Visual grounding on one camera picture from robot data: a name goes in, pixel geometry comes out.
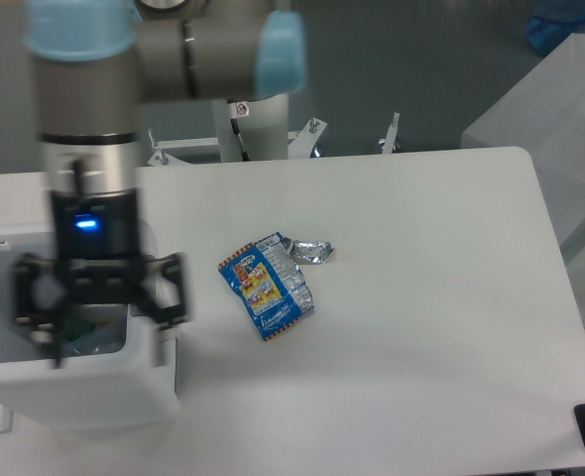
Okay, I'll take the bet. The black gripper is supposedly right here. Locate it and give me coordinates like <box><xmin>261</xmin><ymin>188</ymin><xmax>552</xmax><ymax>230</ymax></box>
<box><xmin>12</xmin><ymin>188</ymin><xmax>189</xmax><ymax>369</ymax></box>

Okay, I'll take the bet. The clear crushed plastic bottle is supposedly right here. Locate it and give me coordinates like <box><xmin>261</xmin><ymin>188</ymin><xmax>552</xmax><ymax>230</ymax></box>
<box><xmin>63</xmin><ymin>324</ymin><xmax>127</xmax><ymax>357</ymax></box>

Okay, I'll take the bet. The blue foil snack wrapper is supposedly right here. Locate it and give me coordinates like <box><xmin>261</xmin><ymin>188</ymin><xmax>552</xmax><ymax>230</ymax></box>
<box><xmin>218</xmin><ymin>232</ymin><xmax>334</xmax><ymax>341</ymax></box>

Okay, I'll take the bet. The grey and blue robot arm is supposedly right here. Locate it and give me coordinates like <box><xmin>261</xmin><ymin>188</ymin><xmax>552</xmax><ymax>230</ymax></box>
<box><xmin>14</xmin><ymin>1</ymin><xmax>307</xmax><ymax>366</ymax></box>

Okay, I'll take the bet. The white plastic trash can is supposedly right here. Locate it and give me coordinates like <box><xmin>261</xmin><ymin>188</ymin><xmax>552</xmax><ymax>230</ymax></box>
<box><xmin>0</xmin><ymin>222</ymin><xmax>179</xmax><ymax>430</ymax></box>

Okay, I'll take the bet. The green packet in bin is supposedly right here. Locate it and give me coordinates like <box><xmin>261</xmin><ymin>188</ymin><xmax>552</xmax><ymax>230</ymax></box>
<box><xmin>63</xmin><ymin>317</ymin><xmax>96</xmax><ymax>343</ymax></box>

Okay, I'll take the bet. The blue cloth item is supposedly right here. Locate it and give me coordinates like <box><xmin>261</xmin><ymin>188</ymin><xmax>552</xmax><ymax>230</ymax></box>
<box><xmin>525</xmin><ymin>1</ymin><xmax>585</xmax><ymax>57</ymax></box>

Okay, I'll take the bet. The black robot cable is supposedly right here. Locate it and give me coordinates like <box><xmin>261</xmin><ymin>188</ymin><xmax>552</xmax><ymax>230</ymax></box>
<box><xmin>227</xmin><ymin>98</ymin><xmax>251</xmax><ymax>163</ymax></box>

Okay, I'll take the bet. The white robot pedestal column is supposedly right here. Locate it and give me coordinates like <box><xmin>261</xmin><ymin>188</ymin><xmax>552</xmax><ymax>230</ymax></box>
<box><xmin>212</xmin><ymin>94</ymin><xmax>289</xmax><ymax>163</ymax></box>

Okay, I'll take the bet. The white pedestal base frame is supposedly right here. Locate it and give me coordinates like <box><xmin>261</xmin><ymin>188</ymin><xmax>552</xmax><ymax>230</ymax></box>
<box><xmin>146</xmin><ymin>111</ymin><xmax>402</xmax><ymax>168</ymax></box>

